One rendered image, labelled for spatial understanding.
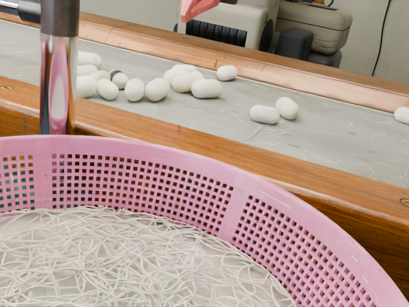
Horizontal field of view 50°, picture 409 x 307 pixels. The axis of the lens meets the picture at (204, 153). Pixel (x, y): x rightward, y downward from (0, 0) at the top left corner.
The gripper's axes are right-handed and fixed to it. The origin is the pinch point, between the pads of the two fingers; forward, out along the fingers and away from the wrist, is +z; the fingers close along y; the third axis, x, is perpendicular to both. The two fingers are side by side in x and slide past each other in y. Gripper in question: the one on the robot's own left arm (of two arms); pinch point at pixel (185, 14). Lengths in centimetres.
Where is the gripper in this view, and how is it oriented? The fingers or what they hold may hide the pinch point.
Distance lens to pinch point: 59.7
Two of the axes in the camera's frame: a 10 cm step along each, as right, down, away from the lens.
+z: -3.4, 8.4, -4.2
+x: 1.0, 4.7, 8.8
